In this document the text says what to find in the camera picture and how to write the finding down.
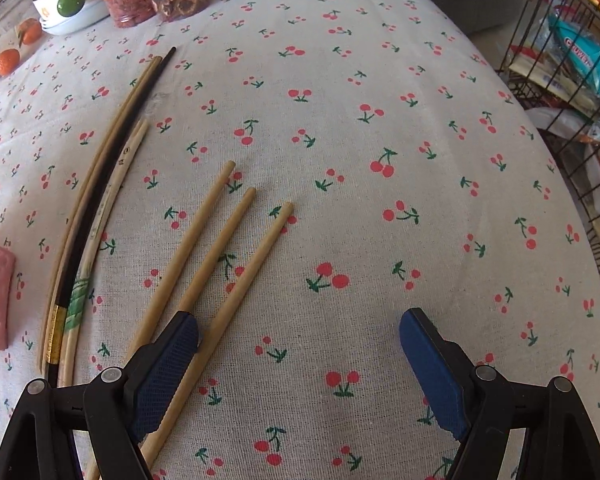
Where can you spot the light chopstick green band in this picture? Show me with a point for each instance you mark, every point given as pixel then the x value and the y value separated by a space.
pixel 73 321

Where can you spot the glass jar with tangerines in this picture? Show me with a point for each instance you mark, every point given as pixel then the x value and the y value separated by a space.
pixel 20 33

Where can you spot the cherry print tablecloth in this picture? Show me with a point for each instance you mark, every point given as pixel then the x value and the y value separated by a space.
pixel 416 179

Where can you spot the thin brown chopstick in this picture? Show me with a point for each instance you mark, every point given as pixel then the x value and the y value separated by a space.
pixel 85 199

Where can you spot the tan wooden chopstick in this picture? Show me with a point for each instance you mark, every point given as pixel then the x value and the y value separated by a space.
pixel 180 259
pixel 155 441
pixel 202 275

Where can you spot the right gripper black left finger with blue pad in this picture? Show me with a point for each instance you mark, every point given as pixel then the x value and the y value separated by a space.
pixel 117 409

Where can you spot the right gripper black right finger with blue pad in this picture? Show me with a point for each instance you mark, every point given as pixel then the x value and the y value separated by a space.
pixel 480 407

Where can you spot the white bowl green knob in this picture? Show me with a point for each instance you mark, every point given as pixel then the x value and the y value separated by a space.
pixel 64 17

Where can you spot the black wire rack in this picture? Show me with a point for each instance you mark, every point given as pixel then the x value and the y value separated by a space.
pixel 552 65

